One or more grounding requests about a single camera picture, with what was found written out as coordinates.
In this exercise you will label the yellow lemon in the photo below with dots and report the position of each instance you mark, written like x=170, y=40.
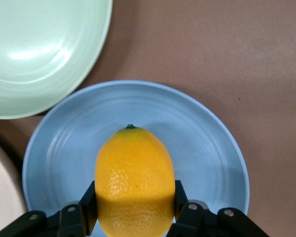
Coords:
x=134, y=177

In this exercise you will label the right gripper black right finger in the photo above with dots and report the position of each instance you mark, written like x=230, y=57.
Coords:
x=195, y=222

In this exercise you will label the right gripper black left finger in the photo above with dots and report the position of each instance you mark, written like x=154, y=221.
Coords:
x=71, y=219

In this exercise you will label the beige plate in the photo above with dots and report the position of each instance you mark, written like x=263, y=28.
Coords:
x=2, y=192

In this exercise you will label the light green plate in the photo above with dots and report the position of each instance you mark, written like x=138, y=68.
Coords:
x=34, y=54

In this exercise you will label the brown table cover sheet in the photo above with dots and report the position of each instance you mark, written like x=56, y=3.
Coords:
x=212, y=49

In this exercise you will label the blue plate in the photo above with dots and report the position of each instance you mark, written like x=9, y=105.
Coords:
x=199, y=148

